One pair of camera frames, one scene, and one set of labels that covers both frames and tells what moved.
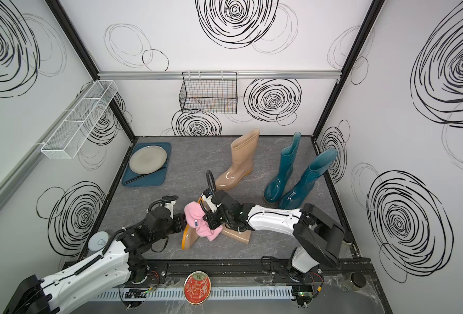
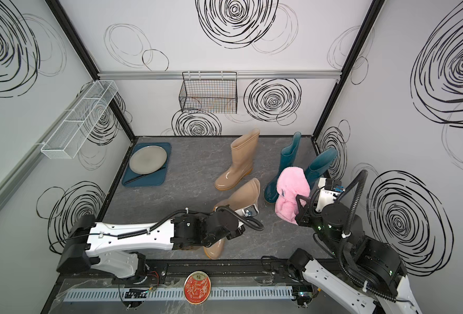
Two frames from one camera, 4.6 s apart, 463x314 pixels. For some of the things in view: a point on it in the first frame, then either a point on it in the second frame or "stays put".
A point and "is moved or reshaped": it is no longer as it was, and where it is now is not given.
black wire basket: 209,92 stays put
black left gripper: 180,220 to 237,231
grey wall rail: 220,74 stays put
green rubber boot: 275,187 stays put
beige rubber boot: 243,150 stays put
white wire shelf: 69,135 stays put
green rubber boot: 291,199 stays put
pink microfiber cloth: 193,215 is moved or reshaped
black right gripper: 209,217 to 303,212
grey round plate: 148,159 stays put
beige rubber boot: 189,235 is moved or reshaped
